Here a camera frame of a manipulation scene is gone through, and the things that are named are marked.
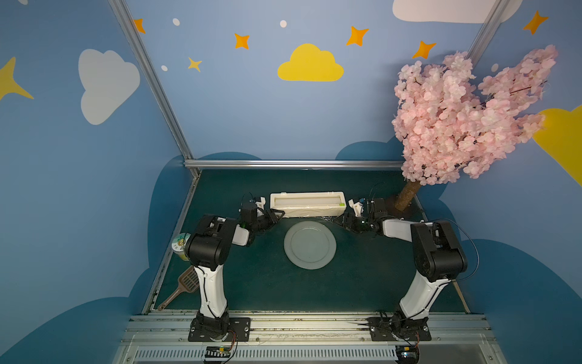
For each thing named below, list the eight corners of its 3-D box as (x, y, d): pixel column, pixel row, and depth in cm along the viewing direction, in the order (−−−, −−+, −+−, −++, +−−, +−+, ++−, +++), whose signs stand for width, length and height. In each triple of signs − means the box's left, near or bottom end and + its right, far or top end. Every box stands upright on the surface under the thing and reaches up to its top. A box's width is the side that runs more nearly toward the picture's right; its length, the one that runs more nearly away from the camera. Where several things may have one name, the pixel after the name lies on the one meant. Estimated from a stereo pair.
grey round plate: (283, 269, 90) (283, 267, 88) (285, 223, 104) (285, 220, 102) (338, 269, 90) (339, 267, 89) (332, 223, 104) (333, 221, 102)
